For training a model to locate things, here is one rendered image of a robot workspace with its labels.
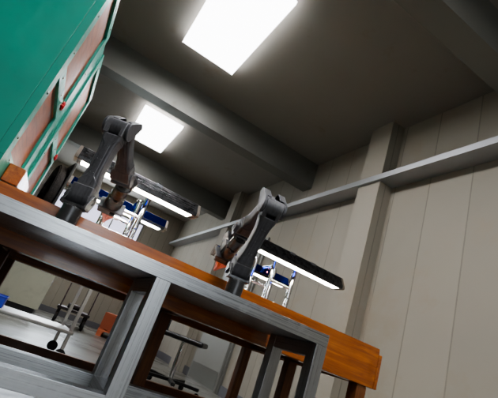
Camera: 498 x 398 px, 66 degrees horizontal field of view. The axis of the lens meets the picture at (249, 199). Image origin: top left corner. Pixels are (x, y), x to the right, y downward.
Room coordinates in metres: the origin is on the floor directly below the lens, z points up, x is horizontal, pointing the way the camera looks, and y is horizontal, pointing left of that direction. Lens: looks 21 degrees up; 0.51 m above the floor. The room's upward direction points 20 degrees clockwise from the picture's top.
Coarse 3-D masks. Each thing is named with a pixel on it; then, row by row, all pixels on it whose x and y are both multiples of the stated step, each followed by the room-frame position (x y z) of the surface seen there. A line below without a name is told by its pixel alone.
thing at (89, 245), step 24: (0, 216) 1.04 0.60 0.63; (24, 216) 0.96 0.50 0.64; (48, 216) 0.98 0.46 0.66; (48, 240) 1.19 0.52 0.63; (72, 240) 1.01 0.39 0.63; (96, 240) 1.03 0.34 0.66; (96, 264) 1.37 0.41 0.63; (120, 264) 1.11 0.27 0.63; (144, 264) 1.08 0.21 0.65; (192, 288) 1.14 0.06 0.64; (216, 288) 1.16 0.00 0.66; (216, 312) 1.53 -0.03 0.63; (240, 312) 1.21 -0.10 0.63; (264, 312) 1.23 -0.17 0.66; (288, 336) 1.45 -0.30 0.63; (312, 336) 1.30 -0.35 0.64
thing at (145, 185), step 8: (80, 152) 1.60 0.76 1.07; (88, 152) 1.62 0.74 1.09; (80, 160) 1.62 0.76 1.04; (88, 160) 1.61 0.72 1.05; (144, 184) 1.72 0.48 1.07; (152, 184) 1.74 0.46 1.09; (152, 192) 1.73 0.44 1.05; (160, 192) 1.75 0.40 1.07; (168, 192) 1.77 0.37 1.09; (168, 200) 1.76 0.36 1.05; (176, 200) 1.78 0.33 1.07; (184, 200) 1.81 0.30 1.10; (184, 208) 1.79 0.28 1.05; (192, 208) 1.81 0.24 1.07; (200, 208) 1.84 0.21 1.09; (192, 216) 1.84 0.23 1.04
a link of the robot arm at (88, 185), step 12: (108, 120) 1.16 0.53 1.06; (120, 120) 1.17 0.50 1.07; (108, 132) 1.18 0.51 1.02; (120, 132) 1.16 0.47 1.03; (108, 144) 1.17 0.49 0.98; (120, 144) 1.18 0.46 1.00; (96, 156) 1.17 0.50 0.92; (108, 156) 1.17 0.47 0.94; (96, 168) 1.17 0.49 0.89; (84, 180) 1.17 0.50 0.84; (96, 180) 1.17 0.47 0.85; (72, 192) 1.17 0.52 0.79; (84, 192) 1.17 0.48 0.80; (96, 192) 1.20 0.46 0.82; (84, 204) 1.18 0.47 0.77
